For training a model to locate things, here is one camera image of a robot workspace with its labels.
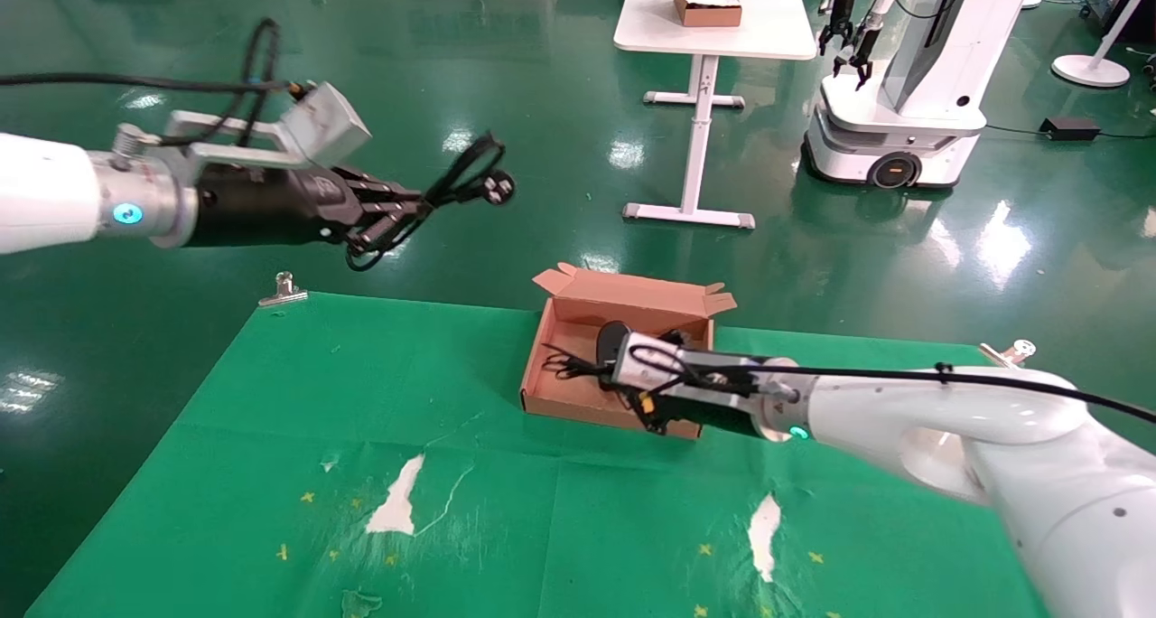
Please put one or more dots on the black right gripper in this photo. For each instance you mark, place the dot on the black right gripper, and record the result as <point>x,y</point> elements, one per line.
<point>713,415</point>

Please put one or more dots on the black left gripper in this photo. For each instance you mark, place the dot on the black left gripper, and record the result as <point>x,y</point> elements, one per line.
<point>262,207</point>

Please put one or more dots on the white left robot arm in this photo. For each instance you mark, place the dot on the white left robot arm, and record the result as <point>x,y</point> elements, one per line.
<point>45,193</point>

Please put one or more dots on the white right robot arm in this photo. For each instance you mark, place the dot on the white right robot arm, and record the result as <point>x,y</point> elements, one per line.
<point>993,437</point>

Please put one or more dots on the open brown cardboard box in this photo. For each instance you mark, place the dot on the open brown cardboard box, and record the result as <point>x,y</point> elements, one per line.
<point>587,315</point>

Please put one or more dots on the silver metal binder clip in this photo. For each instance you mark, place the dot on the silver metal binder clip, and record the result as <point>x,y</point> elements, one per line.
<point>1011,352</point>
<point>283,293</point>

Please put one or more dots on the green tablecloth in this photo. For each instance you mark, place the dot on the green tablecloth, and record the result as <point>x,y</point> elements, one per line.
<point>271,401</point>

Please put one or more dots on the white wheeled robot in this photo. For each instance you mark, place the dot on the white wheeled robot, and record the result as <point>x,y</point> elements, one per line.
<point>903,121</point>

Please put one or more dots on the white desk with legs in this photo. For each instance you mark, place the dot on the white desk with legs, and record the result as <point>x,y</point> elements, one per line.
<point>768,31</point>

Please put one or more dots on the black gripper of distant robot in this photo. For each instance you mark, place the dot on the black gripper of distant robot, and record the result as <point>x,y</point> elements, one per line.
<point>835,32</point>
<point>862,58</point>

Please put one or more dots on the black power adapter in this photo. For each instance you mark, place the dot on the black power adapter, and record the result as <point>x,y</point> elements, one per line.
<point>1070,128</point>

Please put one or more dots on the white floor stand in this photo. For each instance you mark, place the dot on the white floor stand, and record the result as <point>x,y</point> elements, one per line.
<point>1093,69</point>

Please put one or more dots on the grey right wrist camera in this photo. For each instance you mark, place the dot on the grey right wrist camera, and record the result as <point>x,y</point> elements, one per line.
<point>646,369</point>

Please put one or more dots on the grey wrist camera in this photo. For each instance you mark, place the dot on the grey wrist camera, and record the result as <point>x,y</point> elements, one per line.
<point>321,130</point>
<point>646,369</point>

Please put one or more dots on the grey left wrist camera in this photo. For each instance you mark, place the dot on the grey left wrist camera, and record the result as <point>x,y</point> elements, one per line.
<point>321,130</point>

